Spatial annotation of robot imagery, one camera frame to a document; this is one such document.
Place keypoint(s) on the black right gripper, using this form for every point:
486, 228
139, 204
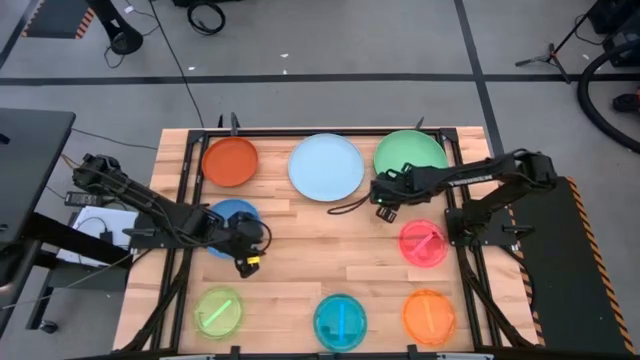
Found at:
392, 187

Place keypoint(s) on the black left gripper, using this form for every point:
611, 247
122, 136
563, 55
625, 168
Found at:
246, 234

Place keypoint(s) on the pink translucent plastic plate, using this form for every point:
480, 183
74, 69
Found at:
423, 243

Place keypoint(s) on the blue opaque plastic plate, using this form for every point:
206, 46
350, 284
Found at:
232, 207

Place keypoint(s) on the green plastic plate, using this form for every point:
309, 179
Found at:
410, 147

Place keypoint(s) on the orange opaque plastic plate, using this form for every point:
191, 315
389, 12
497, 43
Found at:
230, 162

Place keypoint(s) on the teal translucent plastic plate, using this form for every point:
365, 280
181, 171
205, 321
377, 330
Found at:
340, 322

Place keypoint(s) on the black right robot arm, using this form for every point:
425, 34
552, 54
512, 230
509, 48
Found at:
480, 177

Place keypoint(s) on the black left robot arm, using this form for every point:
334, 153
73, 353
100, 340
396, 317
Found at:
150, 202

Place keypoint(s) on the lime translucent plastic plate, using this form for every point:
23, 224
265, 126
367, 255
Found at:
218, 313

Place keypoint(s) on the large light blue plate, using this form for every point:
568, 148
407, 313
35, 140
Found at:
326, 167

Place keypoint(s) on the black clamp lever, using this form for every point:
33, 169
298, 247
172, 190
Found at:
419, 124
234, 123

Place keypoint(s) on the orange translucent plastic plate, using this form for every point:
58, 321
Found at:
429, 317

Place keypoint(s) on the white paper sheet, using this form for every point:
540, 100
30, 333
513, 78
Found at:
117, 222

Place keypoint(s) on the small black charger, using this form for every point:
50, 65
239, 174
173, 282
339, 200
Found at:
106, 236

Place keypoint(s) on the black power adapter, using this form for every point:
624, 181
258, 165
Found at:
82, 198

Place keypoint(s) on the black hazard-striped floor mat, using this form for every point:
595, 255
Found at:
575, 280

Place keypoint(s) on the black caster wheel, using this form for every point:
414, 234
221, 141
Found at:
48, 327

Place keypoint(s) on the black tripod stand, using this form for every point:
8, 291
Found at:
550, 52

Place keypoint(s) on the black desk top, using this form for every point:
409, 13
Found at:
30, 165

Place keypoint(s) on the black stand base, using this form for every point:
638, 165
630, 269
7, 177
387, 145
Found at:
122, 41

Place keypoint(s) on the black equipment case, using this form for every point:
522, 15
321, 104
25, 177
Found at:
622, 35

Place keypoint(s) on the small hazard-striped floor mat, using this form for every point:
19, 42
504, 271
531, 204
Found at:
55, 17

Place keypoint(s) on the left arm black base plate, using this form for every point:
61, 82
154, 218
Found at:
145, 241

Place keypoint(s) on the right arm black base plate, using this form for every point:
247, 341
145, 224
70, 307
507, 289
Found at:
500, 236

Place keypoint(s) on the black aluminium table frame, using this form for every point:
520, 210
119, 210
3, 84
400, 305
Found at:
272, 132

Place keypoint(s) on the black desk leg frame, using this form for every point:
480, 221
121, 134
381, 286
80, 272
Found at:
75, 240

